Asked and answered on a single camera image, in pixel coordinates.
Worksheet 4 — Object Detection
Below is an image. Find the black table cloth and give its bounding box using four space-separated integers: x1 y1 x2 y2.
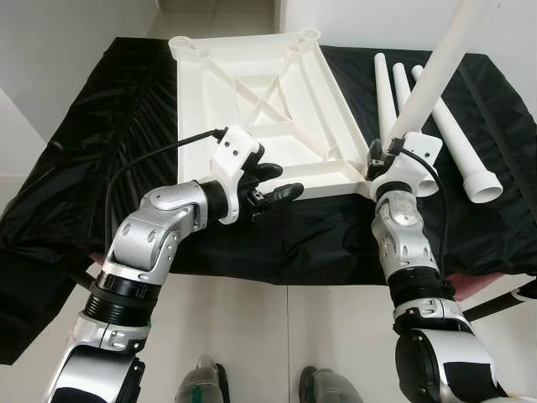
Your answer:
0 35 537 366

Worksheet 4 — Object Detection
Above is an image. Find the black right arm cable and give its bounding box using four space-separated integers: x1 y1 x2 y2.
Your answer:
401 147 450 274

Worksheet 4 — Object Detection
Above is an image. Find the robot right leg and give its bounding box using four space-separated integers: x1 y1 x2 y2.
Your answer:
300 365 366 403

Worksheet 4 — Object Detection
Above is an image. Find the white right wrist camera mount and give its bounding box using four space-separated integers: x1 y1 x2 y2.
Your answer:
369 130 444 198

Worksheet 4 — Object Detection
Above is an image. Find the white plastic table top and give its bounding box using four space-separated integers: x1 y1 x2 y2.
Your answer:
168 28 395 202

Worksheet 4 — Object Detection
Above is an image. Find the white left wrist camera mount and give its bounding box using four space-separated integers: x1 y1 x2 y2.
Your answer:
208 124 266 226

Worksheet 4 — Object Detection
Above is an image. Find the white plastic table leg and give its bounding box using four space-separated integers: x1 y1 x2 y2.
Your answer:
394 63 441 198
390 0 487 144
373 53 404 144
411 65 504 205

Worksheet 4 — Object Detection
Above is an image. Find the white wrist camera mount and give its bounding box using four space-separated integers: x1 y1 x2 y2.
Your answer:
369 130 444 198
208 124 266 226

